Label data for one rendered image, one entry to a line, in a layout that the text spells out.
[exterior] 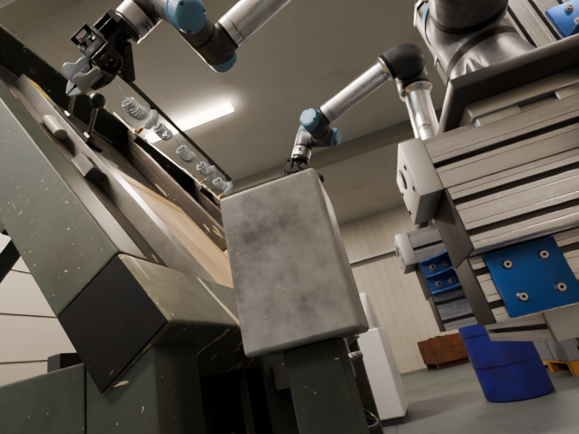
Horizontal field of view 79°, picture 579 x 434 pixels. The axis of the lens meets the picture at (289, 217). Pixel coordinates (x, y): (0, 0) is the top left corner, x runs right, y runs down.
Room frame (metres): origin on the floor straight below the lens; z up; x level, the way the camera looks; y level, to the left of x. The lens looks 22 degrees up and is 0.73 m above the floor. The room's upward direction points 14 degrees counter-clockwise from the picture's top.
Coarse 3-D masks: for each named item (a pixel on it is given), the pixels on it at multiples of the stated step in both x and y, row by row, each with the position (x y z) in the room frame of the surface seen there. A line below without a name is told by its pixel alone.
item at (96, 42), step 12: (108, 12) 0.50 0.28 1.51; (84, 24) 0.51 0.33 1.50; (96, 24) 0.51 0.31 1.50; (108, 24) 0.51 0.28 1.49; (120, 24) 0.52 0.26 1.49; (72, 36) 0.51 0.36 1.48; (84, 36) 0.53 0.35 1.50; (96, 36) 0.52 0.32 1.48; (108, 36) 0.53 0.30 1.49; (120, 36) 0.55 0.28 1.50; (132, 36) 0.55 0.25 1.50; (84, 48) 0.53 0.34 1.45; (96, 48) 0.52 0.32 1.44; (108, 48) 0.53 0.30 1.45; (120, 48) 0.57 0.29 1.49; (96, 60) 0.54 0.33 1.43; (108, 60) 0.56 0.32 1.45; (120, 60) 0.58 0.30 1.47
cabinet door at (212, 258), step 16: (144, 192) 0.91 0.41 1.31; (160, 208) 0.92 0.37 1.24; (176, 208) 1.10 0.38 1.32; (176, 224) 0.92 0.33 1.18; (192, 224) 1.11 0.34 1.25; (192, 240) 0.93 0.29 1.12; (208, 240) 1.10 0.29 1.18; (208, 256) 0.93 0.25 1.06; (224, 256) 1.11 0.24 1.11; (224, 272) 0.93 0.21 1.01
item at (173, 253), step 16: (16, 80) 0.74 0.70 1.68; (32, 80) 0.76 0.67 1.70; (32, 96) 0.73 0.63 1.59; (48, 96) 0.77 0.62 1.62; (48, 112) 0.72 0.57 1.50; (64, 128) 0.70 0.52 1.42; (80, 144) 0.69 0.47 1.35; (96, 160) 0.69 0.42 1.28; (112, 176) 0.68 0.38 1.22; (112, 192) 0.68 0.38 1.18; (128, 192) 0.67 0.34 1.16; (128, 208) 0.67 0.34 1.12; (144, 208) 0.67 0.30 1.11; (144, 224) 0.66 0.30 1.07; (160, 224) 0.68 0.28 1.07; (160, 240) 0.66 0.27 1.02; (176, 240) 0.68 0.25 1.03; (160, 256) 0.66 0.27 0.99; (176, 256) 0.65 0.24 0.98; (192, 256) 0.69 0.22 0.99; (192, 272) 0.64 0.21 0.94; (208, 272) 0.69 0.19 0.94
